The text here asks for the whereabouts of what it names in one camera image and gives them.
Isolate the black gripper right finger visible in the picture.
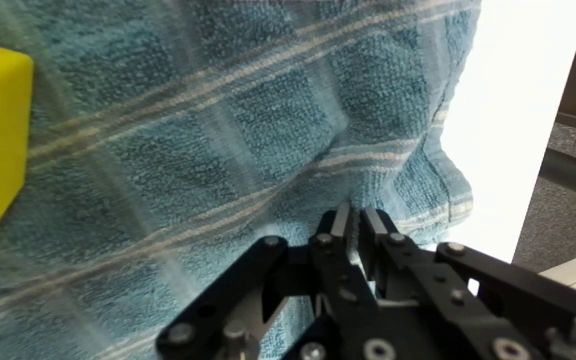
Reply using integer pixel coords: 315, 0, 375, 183
358, 208, 576, 360

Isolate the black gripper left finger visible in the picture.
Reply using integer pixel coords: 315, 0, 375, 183
155, 204, 368, 360

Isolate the blue striped towel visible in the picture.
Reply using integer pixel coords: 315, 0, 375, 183
0, 0, 481, 360

